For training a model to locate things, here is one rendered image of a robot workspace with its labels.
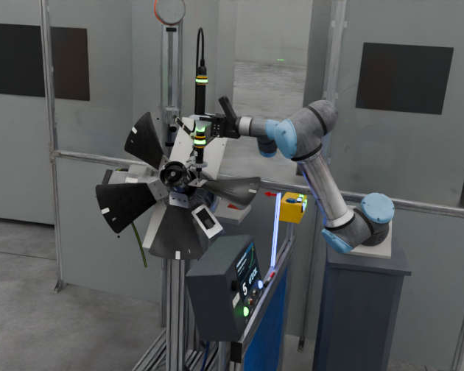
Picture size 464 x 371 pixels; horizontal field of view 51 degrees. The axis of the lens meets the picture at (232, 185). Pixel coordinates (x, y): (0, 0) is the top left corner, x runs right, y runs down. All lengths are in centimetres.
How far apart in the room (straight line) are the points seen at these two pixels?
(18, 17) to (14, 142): 102
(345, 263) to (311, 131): 56
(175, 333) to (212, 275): 137
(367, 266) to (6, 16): 342
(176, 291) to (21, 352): 109
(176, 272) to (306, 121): 112
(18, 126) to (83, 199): 137
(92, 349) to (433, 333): 192
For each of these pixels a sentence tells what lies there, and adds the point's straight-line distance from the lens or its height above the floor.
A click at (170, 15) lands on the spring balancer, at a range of 264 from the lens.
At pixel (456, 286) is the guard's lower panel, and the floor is 57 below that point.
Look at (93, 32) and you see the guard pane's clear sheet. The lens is 305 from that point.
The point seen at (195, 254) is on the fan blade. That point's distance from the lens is 201.
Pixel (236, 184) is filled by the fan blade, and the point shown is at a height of 119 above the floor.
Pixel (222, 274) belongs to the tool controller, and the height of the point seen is 125.
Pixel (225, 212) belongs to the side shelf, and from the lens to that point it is 264.
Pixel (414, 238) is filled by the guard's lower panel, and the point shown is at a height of 80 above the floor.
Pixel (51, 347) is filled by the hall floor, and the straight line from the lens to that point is 315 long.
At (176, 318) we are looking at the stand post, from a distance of 253.
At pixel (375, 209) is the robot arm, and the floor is 124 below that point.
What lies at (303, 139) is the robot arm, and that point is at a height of 149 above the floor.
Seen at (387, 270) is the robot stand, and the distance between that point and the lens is 193.
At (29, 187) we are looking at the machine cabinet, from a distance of 460.
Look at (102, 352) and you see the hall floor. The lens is 306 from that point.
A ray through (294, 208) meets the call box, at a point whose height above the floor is 105.
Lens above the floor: 184
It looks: 19 degrees down
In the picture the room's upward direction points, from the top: 3 degrees clockwise
